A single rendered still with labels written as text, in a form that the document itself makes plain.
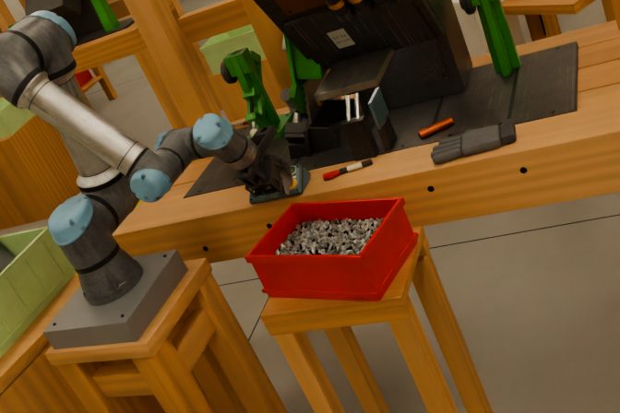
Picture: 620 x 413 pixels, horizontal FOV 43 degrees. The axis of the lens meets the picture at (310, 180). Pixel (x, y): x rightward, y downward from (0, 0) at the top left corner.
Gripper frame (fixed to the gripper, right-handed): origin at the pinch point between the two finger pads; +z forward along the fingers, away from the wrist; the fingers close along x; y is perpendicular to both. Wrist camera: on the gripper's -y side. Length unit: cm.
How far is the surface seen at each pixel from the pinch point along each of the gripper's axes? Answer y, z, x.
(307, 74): -29.0, -1.4, 5.9
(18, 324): 28, -4, -82
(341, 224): 15.7, -2.8, 16.3
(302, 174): -2.8, 3.4, 2.1
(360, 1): -26.4, -25.5, 32.2
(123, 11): -562, 472, -537
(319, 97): -13.7, -12.1, 15.1
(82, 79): -316, 298, -402
